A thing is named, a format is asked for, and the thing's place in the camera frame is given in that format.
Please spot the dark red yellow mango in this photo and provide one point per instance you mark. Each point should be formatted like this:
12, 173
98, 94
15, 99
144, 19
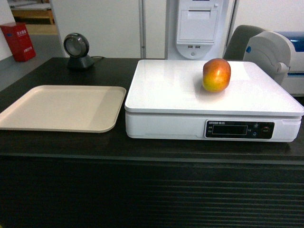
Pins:
216, 75

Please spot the white checkout scale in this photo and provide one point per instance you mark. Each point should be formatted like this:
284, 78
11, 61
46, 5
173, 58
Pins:
166, 100

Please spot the black slatted checkout counter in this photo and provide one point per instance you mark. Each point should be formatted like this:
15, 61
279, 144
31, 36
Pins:
109, 180

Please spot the beige plastic tray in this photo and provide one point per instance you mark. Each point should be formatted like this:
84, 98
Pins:
72, 108

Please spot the white receipt printer kiosk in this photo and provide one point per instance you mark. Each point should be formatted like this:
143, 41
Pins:
197, 29

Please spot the black barcode scanner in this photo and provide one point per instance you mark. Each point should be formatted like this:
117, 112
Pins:
77, 47

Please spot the grey office chair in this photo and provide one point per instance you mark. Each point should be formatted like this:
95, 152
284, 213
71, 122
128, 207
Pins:
239, 40

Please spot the grey white label printer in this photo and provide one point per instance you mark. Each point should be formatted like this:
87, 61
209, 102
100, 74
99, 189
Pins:
281, 56

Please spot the red fire equipment box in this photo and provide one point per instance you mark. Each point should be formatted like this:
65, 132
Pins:
19, 42

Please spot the wooden pallet shelf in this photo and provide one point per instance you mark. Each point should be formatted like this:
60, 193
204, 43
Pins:
37, 14

